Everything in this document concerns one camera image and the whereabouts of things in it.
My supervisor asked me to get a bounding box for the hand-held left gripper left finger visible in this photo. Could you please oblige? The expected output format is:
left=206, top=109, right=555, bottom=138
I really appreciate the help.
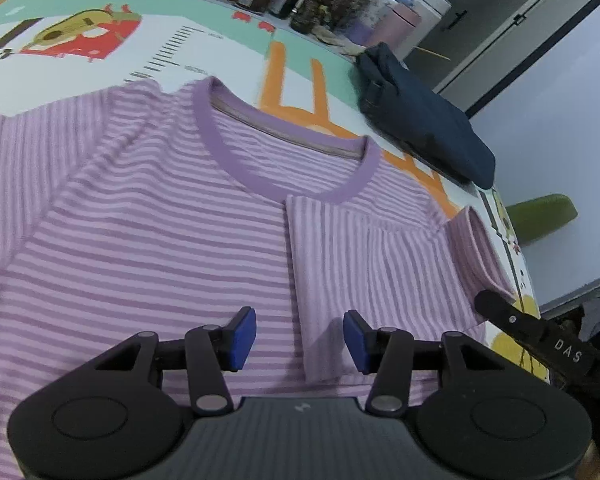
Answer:
left=96, top=306, right=258, bottom=417

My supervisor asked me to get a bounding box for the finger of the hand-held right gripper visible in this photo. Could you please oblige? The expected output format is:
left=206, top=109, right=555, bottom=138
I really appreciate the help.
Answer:
left=474, top=289, right=548, bottom=349

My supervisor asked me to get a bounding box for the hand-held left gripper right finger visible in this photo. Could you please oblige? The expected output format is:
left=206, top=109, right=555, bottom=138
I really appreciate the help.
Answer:
left=343, top=309, right=506, bottom=417

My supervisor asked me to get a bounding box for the purple striped t-shirt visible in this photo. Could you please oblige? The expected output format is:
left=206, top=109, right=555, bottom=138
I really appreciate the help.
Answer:
left=0, top=76, right=523, bottom=480

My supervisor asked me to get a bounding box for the green chair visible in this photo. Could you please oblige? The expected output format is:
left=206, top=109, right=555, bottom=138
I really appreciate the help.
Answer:
left=507, top=193, right=578, bottom=246

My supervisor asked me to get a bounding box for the folded dark navy garment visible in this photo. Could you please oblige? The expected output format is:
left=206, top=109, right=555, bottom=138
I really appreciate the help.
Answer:
left=355, top=42, right=497, bottom=190

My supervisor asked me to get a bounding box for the cartoon giraffe play mat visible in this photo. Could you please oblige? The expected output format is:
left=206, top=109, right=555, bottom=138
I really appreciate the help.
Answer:
left=0, top=0, right=553, bottom=386

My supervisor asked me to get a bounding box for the pink tumbler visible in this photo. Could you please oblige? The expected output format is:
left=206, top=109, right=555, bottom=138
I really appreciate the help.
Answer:
left=345, top=5, right=423, bottom=48

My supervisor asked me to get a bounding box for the dark patterned box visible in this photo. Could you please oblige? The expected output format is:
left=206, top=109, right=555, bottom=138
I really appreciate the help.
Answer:
left=317, top=0, right=368, bottom=31

